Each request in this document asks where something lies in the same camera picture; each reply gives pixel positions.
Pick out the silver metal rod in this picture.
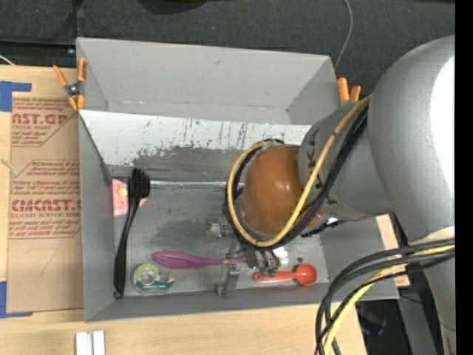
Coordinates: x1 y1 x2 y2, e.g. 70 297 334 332
149 180 245 191

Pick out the black brush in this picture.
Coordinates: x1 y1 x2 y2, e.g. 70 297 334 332
112 167 152 300

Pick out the brown cardboard board, red print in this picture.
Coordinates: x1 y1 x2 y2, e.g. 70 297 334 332
0 64 86 320

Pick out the grey metal bin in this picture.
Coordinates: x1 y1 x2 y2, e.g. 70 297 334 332
75 37 402 323

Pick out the purple whisk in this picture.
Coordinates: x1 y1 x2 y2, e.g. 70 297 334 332
153 249 247 270

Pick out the orange measuring spoon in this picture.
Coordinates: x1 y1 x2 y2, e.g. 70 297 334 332
251 263 318 287

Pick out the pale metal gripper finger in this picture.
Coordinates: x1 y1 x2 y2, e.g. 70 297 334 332
216 260 240 297
206 218 233 239

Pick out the green tape dispenser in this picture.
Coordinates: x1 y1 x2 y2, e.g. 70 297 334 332
132 263 175 295

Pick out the pink flat block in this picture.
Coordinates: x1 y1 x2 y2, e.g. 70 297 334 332
112 177 130 217

